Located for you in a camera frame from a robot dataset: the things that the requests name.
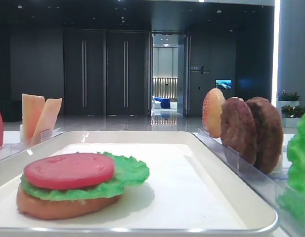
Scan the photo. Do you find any brown meat patty near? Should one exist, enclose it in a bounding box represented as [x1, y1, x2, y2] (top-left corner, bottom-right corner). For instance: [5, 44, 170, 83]
[220, 97, 257, 165]

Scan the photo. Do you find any potted plants white planter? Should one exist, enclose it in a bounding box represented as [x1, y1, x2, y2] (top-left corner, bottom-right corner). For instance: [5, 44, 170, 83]
[277, 90, 305, 128]

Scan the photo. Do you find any orange cheese slice right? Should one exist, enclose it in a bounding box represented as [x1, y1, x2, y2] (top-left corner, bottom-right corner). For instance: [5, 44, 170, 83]
[33, 98, 62, 137]

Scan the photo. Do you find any white rectangular tray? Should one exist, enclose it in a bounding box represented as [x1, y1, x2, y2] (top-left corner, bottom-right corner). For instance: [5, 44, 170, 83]
[0, 131, 278, 237]

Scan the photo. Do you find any clear acrylic rack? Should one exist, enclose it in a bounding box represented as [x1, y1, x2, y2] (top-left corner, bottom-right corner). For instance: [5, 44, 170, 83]
[0, 128, 64, 161]
[195, 129, 305, 237]

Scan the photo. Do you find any brown meat patty far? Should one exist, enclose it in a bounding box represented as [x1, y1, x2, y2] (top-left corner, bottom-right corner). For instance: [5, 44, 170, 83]
[246, 97, 283, 174]

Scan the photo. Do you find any clear acrylic rack right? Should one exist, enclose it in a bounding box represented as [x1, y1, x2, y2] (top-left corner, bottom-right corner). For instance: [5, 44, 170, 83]
[195, 129, 305, 237]

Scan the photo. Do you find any dark double door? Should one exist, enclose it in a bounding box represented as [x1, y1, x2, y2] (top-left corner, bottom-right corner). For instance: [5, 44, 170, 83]
[64, 30, 147, 116]

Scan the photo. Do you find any orange cheese slice left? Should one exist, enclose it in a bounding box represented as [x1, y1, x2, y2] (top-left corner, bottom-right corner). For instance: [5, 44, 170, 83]
[22, 94, 45, 140]

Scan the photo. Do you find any blue sofa in hallway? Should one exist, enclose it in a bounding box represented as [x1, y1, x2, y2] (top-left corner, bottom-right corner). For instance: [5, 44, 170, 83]
[154, 97, 171, 109]

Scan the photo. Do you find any orange cheese slice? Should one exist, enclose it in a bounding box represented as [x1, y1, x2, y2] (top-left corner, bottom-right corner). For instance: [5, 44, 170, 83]
[22, 94, 45, 140]
[33, 98, 62, 137]

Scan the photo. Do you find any green lettuce leaf on tray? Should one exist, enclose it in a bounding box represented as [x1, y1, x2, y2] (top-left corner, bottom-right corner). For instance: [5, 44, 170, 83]
[20, 152, 150, 201]

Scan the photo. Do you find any bottom bun slice on tray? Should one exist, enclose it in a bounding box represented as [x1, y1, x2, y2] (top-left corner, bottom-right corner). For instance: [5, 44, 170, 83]
[16, 185, 121, 220]

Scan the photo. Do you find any sesame bun top front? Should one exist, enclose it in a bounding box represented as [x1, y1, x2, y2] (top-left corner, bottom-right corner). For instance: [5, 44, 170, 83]
[202, 88, 225, 138]

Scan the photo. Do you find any brown meat patty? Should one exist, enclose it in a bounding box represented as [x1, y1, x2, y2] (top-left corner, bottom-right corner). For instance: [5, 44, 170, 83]
[220, 97, 257, 165]
[246, 97, 283, 174]

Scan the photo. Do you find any green lettuce leaf standing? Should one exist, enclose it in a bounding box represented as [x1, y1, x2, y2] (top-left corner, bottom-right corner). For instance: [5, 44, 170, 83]
[278, 114, 305, 224]

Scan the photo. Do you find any small wall screen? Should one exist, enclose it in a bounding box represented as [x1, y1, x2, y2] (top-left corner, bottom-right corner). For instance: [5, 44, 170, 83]
[215, 79, 232, 89]

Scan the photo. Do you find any clear acrylic rack left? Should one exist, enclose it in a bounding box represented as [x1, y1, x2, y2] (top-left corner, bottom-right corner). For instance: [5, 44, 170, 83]
[0, 128, 64, 161]

